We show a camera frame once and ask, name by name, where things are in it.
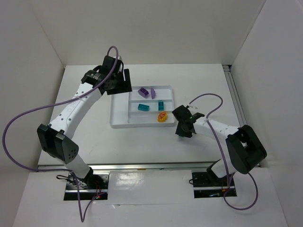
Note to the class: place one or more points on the yellow round printed lego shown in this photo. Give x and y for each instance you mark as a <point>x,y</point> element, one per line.
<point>162,117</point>

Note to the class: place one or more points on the purple rounded lego brick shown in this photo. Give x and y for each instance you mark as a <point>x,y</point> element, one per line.
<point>153,94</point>

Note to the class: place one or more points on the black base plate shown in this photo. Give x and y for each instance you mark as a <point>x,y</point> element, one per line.
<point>86,192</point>
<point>204,187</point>

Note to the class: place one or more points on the purple square lego brick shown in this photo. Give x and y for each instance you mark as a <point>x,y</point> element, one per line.
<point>143,92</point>

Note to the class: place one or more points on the aluminium front rail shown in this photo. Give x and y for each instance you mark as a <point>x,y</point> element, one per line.
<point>151,166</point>

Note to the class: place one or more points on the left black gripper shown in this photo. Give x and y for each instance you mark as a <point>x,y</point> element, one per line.
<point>120,86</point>

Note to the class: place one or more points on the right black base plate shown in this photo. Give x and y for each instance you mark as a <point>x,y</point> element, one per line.
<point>204,187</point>

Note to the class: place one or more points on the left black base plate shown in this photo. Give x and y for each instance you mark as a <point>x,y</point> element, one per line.
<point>86,192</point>

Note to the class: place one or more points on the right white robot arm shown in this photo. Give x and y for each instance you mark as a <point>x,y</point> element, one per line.
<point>240,147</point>

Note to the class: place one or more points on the teal rounded lego brick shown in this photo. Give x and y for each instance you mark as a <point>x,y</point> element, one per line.
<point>160,106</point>

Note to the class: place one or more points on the aluminium rail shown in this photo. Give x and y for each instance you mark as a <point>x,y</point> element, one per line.
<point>234,94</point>
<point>151,166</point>

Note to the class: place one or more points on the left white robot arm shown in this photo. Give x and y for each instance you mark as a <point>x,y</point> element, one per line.
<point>56,138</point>

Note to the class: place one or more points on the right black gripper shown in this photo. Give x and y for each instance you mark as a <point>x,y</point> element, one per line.
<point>183,125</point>

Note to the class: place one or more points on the white divided sorting tray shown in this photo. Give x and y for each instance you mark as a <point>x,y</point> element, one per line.
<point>149,106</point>

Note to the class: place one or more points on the aluminium right side rail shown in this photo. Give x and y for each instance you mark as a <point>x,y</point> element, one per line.
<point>234,94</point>

